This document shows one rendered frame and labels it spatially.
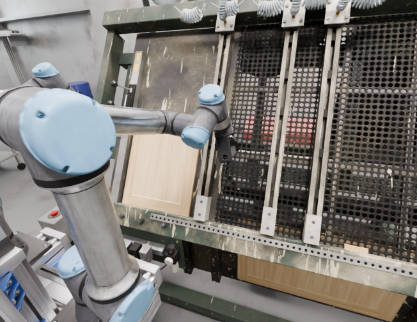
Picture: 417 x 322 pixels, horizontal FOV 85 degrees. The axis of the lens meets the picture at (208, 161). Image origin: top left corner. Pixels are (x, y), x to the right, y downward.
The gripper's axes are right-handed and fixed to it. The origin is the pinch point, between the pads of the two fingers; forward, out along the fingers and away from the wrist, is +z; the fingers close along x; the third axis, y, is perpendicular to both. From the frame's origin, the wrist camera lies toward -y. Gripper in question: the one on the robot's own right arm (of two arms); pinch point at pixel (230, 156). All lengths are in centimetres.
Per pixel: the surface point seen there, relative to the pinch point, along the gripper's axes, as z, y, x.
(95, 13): 90, 417, 223
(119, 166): 22, 21, 69
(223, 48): -5, 66, -5
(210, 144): 14.2, 18.0, 11.2
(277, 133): 11.4, 14.7, -22.5
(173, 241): 37, -23, 41
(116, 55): -2, 95, 67
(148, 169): 24, 16, 51
